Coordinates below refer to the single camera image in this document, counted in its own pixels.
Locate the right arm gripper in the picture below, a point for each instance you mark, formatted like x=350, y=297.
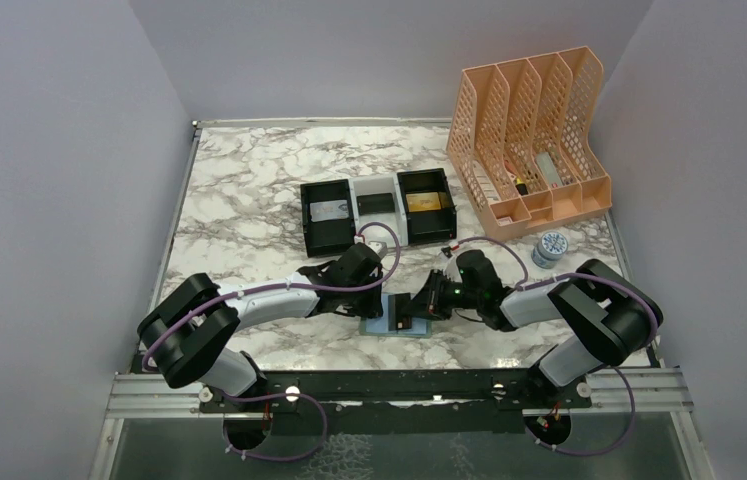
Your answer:
x=428, y=301

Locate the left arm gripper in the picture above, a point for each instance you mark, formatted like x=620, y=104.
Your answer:
x=372, y=308

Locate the black credit card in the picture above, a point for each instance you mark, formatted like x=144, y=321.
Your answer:
x=378, y=203
x=400, y=312

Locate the green card holder wallet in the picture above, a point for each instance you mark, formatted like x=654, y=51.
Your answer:
x=379, y=326

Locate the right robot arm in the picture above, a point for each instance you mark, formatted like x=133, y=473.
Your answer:
x=609, y=317

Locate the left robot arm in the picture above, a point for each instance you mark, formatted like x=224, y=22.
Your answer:
x=186, y=336

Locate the gold card in tray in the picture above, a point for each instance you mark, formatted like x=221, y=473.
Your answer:
x=426, y=201

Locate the white tray middle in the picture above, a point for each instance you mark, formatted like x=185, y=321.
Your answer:
x=380, y=184

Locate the black tray left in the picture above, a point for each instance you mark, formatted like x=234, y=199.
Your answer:
x=327, y=238

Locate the black tray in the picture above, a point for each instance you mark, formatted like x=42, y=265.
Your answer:
x=430, y=212
x=327, y=238

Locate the blue white tape roll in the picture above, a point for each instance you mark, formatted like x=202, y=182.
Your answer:
x=549, y=249

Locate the black tray right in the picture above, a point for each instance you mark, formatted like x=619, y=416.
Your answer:
x=430, y=212

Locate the yellow marker in organizer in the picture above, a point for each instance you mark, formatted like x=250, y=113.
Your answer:
x=520, y=186

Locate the grey item in organizer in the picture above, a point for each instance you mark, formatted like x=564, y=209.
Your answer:
x=548, y=169

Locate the orange file organizer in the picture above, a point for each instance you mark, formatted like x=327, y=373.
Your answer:
x=508, y=112

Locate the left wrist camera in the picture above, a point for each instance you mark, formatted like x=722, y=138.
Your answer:
x=379, y=248

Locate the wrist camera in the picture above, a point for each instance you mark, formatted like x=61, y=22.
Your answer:
x=379, y=248
x=450, y=267

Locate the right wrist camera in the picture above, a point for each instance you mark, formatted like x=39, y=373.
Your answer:
x=450, y=267

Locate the black mounting rail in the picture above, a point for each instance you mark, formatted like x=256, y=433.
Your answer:
x=512, y=387

